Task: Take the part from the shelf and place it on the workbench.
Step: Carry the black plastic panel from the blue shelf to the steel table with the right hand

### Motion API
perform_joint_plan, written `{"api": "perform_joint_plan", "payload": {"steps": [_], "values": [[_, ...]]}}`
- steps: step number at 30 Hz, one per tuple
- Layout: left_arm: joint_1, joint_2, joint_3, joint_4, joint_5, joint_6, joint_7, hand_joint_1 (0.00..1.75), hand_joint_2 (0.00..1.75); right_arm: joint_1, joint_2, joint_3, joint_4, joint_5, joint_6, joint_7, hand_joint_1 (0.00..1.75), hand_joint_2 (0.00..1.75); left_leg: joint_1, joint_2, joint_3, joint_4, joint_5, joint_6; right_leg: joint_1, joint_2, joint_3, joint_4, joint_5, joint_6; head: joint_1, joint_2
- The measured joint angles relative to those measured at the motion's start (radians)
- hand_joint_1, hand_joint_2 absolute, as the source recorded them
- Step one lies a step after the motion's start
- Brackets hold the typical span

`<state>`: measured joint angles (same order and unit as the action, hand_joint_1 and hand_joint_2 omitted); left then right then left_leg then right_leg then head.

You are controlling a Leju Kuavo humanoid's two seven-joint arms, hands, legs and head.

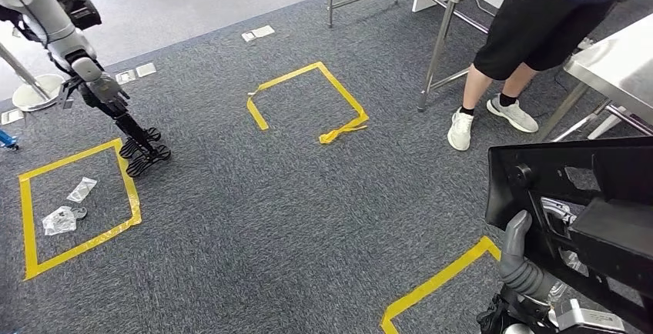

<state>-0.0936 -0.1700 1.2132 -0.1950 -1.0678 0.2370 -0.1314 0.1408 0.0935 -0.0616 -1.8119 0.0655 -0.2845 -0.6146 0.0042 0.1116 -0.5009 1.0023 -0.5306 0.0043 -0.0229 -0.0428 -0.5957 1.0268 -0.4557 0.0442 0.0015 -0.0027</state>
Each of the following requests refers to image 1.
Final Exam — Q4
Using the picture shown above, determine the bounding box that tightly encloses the bystander robot grey hand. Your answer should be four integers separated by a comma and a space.
84, 73, 132, 109

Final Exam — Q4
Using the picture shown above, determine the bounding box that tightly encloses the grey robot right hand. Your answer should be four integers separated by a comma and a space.
498, 196, 578, 272

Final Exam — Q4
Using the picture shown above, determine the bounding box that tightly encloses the black ribbed grille part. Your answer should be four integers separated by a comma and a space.
79, 84, 172, 179

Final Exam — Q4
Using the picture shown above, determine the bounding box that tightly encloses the black plastic panel part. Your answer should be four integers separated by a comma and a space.
484, 136, 653, 332

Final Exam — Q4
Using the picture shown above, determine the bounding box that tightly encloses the steel floor socket plate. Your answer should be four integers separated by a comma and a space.
241, 25, 276, 43
0, 108, 25, 126
114, 61, 158, 86

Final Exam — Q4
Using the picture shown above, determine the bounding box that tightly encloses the white round stand base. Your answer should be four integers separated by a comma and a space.
11, 72, 66, 113

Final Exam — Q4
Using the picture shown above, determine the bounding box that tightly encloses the yellow floor tape square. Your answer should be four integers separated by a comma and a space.
18, 138, 142, 282
380, 235, 504, 334

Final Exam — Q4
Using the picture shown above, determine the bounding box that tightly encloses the grey stand pole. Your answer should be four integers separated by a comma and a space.
0, 41, 52, 102

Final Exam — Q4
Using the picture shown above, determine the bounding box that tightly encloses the small clear plastic bag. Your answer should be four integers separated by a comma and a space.
66, 176, 98, 204

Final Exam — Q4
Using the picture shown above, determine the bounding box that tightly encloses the crumpled clear plastic bag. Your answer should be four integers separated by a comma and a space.
42, 205, 88, 237

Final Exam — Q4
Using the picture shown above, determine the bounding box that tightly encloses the yellow floor tape crumpled end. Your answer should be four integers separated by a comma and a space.
246, 61, 370, 145

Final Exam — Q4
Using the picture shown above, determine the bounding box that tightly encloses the person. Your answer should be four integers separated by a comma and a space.
447, 0, 645, 152

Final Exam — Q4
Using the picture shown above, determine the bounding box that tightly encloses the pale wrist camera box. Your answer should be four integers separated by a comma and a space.
553, 298, 626, 334

